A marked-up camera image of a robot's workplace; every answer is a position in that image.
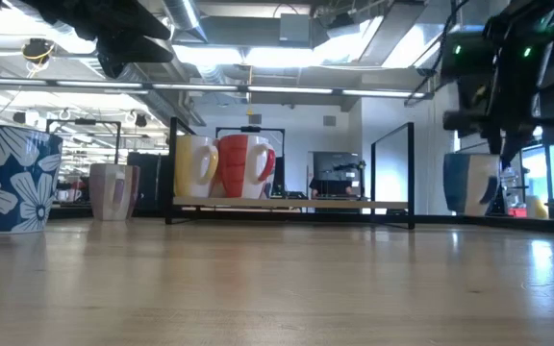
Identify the dark blue white mug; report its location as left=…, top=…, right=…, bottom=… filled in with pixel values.
left=442, top=152, right=501, bottom=217

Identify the blue white floral mug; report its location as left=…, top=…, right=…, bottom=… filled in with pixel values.
left=0, top=123, right=64, bottom=235

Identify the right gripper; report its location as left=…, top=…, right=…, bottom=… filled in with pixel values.
left=468, top=71, right=554, bottom=168

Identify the black cabinet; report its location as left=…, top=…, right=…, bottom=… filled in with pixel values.
left=126, top=151, right=167, bottom=212

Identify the grey ceiling box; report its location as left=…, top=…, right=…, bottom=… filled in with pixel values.
left=279, top=12, right=313, bottom=43

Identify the dark computer monitor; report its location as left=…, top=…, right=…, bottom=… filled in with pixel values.
left=312, top=151, right=363, bottom=183

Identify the mauve and white mug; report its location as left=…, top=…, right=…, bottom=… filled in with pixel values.
left=88, top=162, right=141, bottom=222

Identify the person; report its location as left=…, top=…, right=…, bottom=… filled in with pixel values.
left=309, top=177, right=361, bottom=199

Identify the yellow and white mug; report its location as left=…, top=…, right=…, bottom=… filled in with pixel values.
left=174, top=135, right=220, bottom=199

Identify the orange and white mug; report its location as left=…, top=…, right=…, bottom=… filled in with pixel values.
left=216, top=134, right=277, bottom=200

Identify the silver ventilation duct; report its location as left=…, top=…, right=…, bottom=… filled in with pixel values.
left=161, top=0, right=210, bottom=43

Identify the long LED light bar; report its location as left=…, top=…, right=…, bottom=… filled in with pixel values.
left=0, top=76, right=427, bottom=99

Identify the black aluminium rig frame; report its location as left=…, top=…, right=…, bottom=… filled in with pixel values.
left=48, top=205, right=554, bottom=237

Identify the pale yellow bottle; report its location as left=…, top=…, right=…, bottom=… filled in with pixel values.
left=526, top=194, right=550, bottom=220

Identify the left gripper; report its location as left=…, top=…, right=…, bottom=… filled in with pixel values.
left=77, top=0, right=175, bottom=79

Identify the black yellow cable reel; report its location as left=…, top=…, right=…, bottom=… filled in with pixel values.
left=20, top=37, right=56, bottom=66

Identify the wooden shelf riser black frame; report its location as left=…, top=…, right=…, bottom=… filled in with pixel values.
left=164, top=116, right=416, bottom=231

